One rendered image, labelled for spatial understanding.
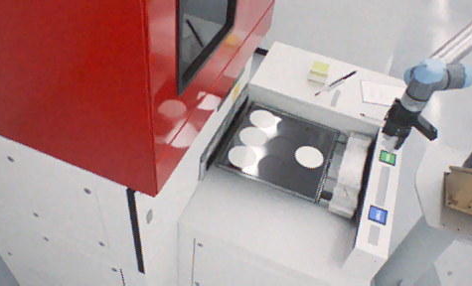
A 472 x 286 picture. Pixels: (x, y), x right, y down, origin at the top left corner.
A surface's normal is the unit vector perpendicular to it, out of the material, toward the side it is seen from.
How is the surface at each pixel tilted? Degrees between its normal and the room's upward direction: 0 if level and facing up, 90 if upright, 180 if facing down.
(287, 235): 0
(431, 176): 0
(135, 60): 90
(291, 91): 0
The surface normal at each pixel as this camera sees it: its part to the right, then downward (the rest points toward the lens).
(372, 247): 0.11, -0.68
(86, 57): -0.36, 0.65
